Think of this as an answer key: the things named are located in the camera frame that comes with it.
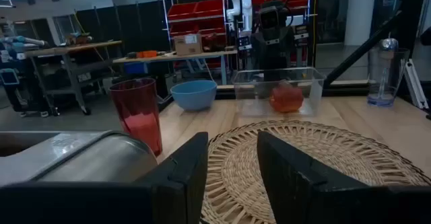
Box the orange tool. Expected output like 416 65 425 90
136 50 158 59

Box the cardboard box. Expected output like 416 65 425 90
174 34 203 57

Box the red plastic tumbler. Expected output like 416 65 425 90
108 77 163 157

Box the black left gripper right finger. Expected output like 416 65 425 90
257 130 391 224

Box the silver aluminium extrusion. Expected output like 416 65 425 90
403 59 430 110

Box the long wooden workbench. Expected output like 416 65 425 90
112 50 238 85

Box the white round pillar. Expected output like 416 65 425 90
343 0 378 46

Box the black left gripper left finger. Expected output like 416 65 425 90
134 131 209 224

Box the round woven straw placemat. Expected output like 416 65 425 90
201 119 431 224

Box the red apple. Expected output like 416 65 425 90
268 82 304 113

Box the clear plastic container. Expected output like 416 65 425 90
231 67 326 117

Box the blue bowl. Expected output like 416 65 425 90
170 79 218 112

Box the grey rolling workbench cart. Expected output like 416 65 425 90
25 40 123 116

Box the clear glass cup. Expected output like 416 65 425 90
366 47 411 108

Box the stainless steel four-slot toaster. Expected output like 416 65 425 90
0 130 158 186

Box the blue storage bin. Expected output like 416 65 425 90
123 61 149 75

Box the black diagonal frame strut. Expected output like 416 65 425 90
323 10 403 87

